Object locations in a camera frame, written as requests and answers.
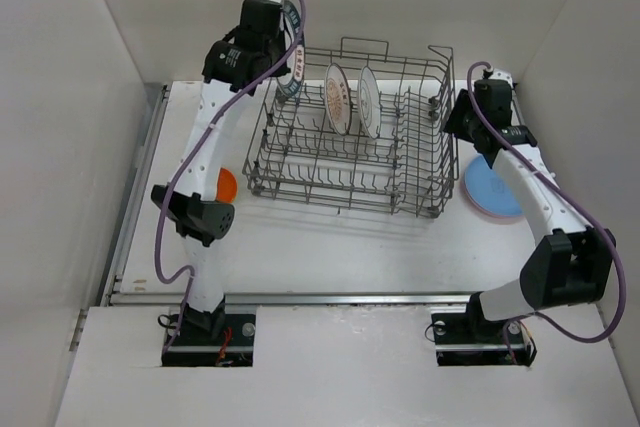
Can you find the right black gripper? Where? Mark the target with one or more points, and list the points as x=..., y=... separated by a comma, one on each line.
x=455, y=122

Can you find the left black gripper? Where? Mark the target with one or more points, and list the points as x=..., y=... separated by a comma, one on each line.
x=280, y=39

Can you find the white plate dark green rim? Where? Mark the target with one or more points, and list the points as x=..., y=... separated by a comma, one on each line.
x=290, y=84

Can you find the pink plate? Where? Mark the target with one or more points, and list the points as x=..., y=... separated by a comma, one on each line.
x=487, y=214

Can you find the blue plate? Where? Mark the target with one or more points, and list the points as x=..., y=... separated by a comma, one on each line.
x=478, y=174

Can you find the white plate orange sunburst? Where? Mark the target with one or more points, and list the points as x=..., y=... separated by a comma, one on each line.
x=337, y=99

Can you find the white plate cloud motif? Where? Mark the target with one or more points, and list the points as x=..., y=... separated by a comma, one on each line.
x=369, y=103

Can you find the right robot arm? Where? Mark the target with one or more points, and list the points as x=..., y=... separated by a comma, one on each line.
x=571, y=261

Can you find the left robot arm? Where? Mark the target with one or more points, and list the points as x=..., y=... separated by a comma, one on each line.
x=269, y=32

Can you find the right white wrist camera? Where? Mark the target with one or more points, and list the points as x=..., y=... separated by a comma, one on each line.
x=493, y=73

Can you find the grey wire dish rack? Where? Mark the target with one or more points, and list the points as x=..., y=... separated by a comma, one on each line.
x=295, y=155

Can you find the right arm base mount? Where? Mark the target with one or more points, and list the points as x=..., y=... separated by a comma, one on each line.
x=500, y=344

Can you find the aluminium rail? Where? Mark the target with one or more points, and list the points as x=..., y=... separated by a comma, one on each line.
x=301, y=299

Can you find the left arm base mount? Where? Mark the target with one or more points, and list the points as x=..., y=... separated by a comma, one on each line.
x=210, y=339

